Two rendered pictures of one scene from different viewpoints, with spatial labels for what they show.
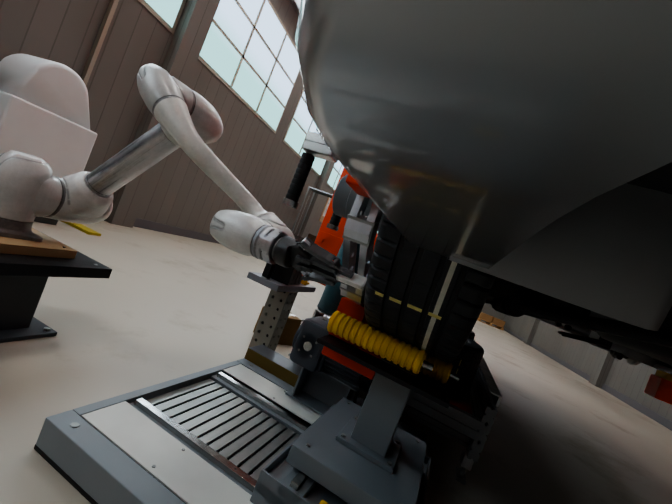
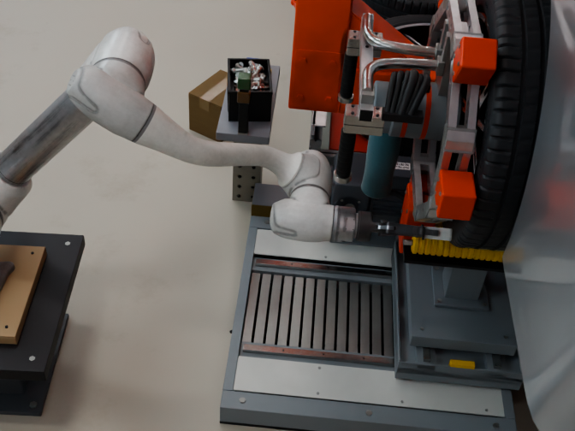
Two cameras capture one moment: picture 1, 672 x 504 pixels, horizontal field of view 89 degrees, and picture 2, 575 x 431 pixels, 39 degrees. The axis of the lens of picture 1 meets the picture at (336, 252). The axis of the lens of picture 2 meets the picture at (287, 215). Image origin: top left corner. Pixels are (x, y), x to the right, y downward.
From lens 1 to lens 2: 159 cm
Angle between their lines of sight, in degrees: 45
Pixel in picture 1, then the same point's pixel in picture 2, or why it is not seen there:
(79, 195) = (12, 200)
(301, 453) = (422, 339)
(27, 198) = not seen: outside the picture
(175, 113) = (167, 138)
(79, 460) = (270, 417)
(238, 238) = (317, 239)
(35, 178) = not seen: outside the picture
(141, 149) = (73, 130)
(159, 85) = (128, 115)
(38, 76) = not seen: outside the picture
